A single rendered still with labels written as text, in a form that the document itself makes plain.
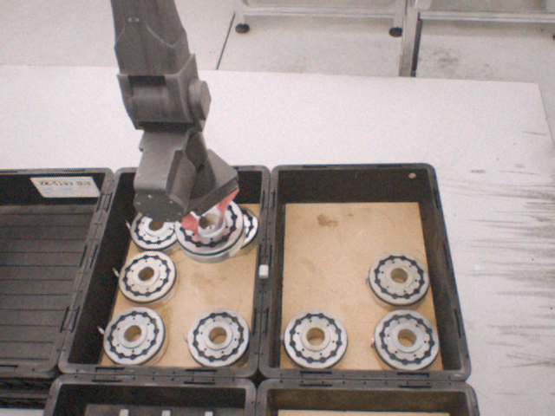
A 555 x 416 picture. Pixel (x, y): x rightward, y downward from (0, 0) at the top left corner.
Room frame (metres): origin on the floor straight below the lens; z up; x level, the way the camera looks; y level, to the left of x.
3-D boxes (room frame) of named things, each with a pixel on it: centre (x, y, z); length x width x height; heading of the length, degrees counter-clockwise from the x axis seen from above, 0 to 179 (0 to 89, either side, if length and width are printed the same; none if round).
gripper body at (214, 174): (0.44, 0.11, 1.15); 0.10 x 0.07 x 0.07; 127
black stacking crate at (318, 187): (0.42, -0.12, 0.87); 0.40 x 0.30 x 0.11; 173
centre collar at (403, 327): (0.30, -0.18, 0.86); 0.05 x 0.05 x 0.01
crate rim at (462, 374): (0.42, -0.12, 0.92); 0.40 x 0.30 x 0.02; 173
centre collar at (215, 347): (0.34, 0.12, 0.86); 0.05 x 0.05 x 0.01
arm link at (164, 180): (0.40, 0.11, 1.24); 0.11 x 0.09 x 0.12; 167
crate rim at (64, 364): (0.46, 0.18, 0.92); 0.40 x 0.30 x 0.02; 173
